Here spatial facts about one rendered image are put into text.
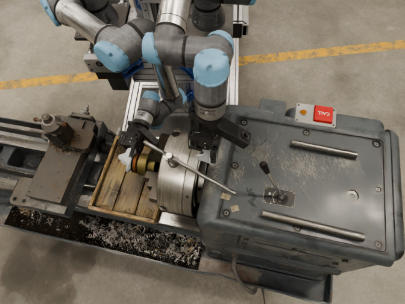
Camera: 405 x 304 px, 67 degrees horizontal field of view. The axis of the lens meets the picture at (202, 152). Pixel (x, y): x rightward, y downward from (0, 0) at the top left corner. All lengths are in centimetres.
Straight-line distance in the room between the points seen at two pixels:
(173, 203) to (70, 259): 144
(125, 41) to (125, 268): 157
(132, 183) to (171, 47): 78
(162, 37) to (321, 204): 64
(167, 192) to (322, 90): 203
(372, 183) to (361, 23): 257
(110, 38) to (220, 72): 54
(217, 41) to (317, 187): 52
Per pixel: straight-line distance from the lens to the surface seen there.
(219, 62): 65
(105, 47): 108
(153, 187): 113
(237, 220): 92
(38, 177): 148
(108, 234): 169
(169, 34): 78
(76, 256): 237
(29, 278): 250
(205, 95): 68
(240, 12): 166
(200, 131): 80
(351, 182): 103
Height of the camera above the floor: 214
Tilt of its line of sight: 64 degrees down
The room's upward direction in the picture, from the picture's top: 7 degrees counter-clockwise
